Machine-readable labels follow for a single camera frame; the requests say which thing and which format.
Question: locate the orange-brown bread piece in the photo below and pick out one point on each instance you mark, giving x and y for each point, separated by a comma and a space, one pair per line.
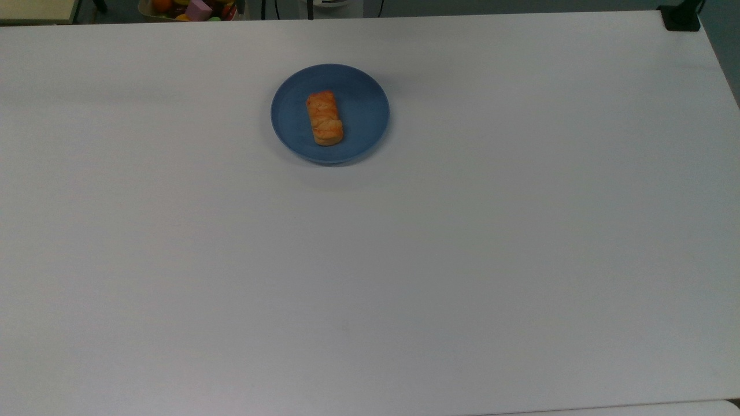
324, 118

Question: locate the blue round plate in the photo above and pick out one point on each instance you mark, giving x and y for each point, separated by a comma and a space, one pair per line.
364, 110

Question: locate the basket of toy food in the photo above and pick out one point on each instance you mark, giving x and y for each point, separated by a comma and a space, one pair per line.
228, 11

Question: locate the pink toy block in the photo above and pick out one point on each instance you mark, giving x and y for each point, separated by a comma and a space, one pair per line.
198, 10

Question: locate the orange toy fruit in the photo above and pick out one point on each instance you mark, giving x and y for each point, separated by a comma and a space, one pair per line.
161, 4

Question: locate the beige board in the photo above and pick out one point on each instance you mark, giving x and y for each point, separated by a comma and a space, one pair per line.
34, 10

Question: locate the black camera stand with clamp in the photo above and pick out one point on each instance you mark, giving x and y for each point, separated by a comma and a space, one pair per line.
681, 18

